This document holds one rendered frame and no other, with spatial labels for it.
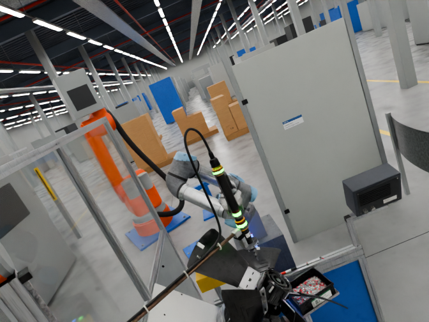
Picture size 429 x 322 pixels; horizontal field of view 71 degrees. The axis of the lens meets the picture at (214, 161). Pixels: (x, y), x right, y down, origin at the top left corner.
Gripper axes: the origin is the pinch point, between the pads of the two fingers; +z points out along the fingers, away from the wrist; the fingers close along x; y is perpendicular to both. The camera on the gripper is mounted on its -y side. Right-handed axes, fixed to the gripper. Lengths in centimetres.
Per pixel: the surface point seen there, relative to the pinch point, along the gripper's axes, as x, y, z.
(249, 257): 3.7, 38.4, -20.2
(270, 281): -2.2, 31.0, 10.0
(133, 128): 215, 14, -771
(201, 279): 34, 50, -34
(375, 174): -73, 32, -37
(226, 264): 11.9, 23.0, 0.9
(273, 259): -6.5, 39.6, -13.8
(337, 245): -72, 156, -154
